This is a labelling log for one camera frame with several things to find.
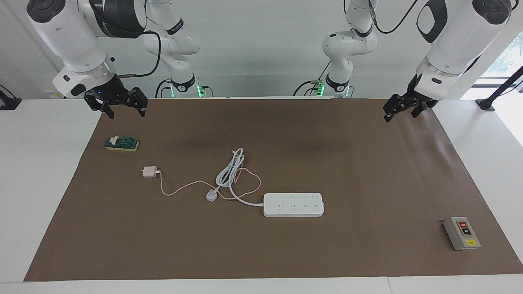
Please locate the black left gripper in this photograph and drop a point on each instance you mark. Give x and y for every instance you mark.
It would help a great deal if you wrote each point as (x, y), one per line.
(414, 96)

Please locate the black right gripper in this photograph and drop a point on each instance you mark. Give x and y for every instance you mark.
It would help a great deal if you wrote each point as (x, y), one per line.
(110, 92)

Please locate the pink charger block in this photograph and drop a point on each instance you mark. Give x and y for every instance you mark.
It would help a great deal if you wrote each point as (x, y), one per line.
(149, 172)

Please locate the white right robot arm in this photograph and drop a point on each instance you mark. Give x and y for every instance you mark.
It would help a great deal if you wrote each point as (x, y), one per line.
(61, 32)

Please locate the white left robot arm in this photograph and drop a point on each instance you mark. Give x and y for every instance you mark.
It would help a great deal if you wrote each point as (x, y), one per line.
(457, 36)

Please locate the white power strip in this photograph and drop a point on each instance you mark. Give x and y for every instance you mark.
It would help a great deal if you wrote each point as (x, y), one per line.
(294, 205)

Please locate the black tripod stand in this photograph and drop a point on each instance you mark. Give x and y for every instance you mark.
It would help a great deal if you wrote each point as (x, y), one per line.
(486, 104)

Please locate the black clamp stand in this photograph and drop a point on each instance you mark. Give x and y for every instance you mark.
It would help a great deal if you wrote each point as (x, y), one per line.
(8, 102)

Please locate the grey push button box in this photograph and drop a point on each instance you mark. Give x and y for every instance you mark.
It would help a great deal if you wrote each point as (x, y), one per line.
(461, 234)

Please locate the brown table mat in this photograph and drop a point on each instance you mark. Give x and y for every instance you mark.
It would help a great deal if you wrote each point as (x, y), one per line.
(327, 253)

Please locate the green knife switch yellow base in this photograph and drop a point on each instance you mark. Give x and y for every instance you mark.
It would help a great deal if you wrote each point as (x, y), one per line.
(126, 143)

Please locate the white wall socket box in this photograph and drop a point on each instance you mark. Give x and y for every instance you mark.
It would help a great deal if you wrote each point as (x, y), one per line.
(50, 95)

